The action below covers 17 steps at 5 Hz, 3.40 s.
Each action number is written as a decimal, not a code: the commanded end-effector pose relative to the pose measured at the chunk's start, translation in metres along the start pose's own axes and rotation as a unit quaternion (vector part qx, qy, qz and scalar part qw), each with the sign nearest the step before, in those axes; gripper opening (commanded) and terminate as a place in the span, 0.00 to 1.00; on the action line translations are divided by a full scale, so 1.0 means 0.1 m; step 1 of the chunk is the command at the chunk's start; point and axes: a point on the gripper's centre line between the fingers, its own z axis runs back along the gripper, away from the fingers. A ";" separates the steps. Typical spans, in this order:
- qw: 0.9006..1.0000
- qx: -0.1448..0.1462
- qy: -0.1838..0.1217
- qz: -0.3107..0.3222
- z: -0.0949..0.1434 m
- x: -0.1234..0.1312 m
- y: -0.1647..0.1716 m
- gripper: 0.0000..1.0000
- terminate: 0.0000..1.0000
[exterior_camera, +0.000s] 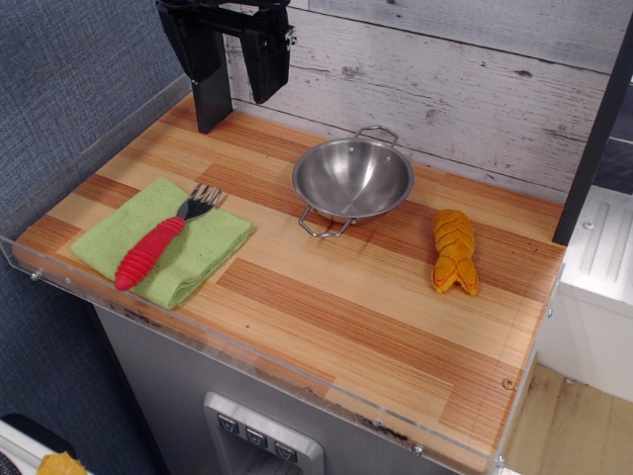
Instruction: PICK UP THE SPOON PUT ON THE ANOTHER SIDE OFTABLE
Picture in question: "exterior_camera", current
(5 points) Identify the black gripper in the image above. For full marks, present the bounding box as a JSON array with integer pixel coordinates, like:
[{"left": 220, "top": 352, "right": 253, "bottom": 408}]
[{"left": 157, "top": 1, "right": 296, "bottom": 104}]

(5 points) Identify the red handled metal fork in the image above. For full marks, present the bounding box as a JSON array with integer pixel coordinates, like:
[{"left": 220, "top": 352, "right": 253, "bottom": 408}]
[{"left": 115, "top": 183, "right": 222, "bottom": 291}]

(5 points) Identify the orange felt toy fish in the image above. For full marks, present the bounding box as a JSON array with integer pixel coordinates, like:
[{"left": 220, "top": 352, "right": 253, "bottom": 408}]
[{"left": 431, "top": 209, "right": 480, "bottom": 296}]

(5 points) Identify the green folded cloth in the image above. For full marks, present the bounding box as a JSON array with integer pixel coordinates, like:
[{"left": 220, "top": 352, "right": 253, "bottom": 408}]
[{"left": 71, "top": 177, "right": 255, "bottom": 310}]

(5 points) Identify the clear acrylic edge guard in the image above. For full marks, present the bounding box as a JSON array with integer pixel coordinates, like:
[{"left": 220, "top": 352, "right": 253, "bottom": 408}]
[{"left": 1, "top": 71, "right": 571, "bottom": 474}]

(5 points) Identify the silver toy dispenser panel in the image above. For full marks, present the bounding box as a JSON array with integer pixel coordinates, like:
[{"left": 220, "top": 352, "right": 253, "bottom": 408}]
[{"left": 204, "top": 391, "right": 325, "bottom": 474}]

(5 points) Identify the grey toy fridge cabinet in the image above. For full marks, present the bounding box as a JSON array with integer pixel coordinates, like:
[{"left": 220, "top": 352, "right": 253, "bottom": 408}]
[{"left": 93, "top": 302, "right": 446, "bottom": 475}]

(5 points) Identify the yellow object bottom left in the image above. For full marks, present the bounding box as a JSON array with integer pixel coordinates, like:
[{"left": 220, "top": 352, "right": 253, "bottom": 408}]
[{"left": 37, "top": 452, "right": 88, "bottom": 475}]

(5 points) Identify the white toy sink unit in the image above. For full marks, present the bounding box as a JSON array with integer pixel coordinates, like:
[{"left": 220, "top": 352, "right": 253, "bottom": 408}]
[{"left": 535, "top": 186, "right": 632, "bottom": 401}]

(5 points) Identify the dark left shelf post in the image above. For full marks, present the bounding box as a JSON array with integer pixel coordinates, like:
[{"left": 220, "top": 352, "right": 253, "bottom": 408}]
[{"left": 192, "top": 33, "right": 232, "bottom": 134}]

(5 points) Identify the dark shelf post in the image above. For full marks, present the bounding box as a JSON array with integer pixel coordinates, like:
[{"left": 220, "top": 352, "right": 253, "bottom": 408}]
[
  {"left": 192, "top": 33, "right": 232, "bottom": 134},
  {"left": 552, "top": 19, "right": 632, "bottom": 245}
]

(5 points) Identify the small steel two-handled pot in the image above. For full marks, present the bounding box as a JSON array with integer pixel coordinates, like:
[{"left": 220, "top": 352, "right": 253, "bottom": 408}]
[{"left": 292, "top": 126, "right": 414, "bottom": 238}]

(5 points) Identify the dark right shelf post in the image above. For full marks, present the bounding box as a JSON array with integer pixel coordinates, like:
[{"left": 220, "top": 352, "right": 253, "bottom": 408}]
[{"left": 552, "top": 19, "right": 632, "bottom": 245}]

